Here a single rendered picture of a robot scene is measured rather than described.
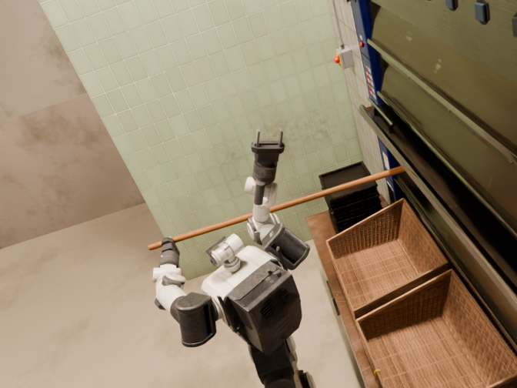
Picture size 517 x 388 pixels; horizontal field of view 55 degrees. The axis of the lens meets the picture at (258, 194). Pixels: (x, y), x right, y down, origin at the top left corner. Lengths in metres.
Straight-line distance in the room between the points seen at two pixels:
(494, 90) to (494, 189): 0.32
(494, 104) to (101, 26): 2.35
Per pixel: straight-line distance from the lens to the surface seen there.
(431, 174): 1.93
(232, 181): 3.58
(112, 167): 5.25
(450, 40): 1.65
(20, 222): 5.86
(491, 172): 1.67
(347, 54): 2.98
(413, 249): 2.71
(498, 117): 1.49
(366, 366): 2.38
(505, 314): 2.00
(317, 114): 3.45
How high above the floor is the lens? 2.50
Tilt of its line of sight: 32 degrees down
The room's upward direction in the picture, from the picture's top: 21 degrees counter-clockwise
